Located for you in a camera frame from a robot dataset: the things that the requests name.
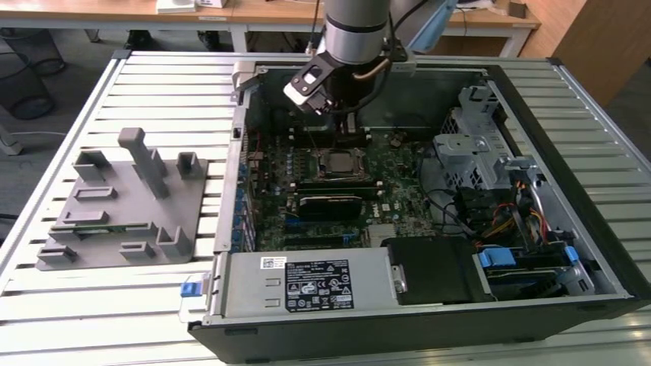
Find metal socket cover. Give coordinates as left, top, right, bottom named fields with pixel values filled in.
left=313, top=147, right=368, bottom=181

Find coloured wire bundle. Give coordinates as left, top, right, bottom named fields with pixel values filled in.
left=487, top=182, right=553, bottom=245

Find black mesh bin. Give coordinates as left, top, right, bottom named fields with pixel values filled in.
left=0, top=63, right=56, bottom=121
left=4, top=28, right=66, bottom=77

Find black open PC case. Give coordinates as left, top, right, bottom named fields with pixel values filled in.
left=185, top=56, right=643, bottom=365

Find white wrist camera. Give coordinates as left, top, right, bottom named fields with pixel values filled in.
left=281, top=63, right=336, bottom=115

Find white stand base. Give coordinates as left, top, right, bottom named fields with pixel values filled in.
left=0, top=125, right=24, bottom=156

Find silver drive cage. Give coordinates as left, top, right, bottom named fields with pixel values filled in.
left=431, top=85, right=515, bottom=191

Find wooden cabinet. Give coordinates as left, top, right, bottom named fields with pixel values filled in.
left=517, top=0, right=651, bottom=108

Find silver power supply unit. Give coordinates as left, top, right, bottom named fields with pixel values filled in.
left=202, top=247, right=403, bottom=325

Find metal locking lever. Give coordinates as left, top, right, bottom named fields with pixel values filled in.
left=302, top=127, right=321, bottom=153

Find silver heat sink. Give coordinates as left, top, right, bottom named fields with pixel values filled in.
left=365, top=223, right=397, bottom=247

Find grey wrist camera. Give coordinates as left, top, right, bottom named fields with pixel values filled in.
left=388, top=37, right=417, bottom=73

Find silver CPU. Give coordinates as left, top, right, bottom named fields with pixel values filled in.
left=322, top=150, right=361, bottom=173

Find black RAM slots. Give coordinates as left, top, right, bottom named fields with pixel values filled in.
left=293, top=178, right=383, bottom=198
left=289, top=127, right=370, bottom=149

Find green motherboard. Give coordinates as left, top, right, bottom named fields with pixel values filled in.
left=237, top=127, right=439, bottom=252

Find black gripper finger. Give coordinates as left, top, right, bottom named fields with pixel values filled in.
left=337, top=110, right=364, bottom=148

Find wooden desk white frame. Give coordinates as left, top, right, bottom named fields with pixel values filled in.
left=0, top=0, right=254, bottom=53
left=228, top=0, right=541, bottom=58

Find black expansion slot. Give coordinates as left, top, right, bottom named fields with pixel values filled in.
left=281, top=235, right=353, bottom=248

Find blue disk carrier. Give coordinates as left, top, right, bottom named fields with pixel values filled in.
left=472, top=246, right=568, bottom=302

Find black plastic shroud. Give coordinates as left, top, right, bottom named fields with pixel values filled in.
left=380, top=236, right=492, bottom=306

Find grey parts rack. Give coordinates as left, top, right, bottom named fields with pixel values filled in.
left=34, top=127, right=210, bottom=272

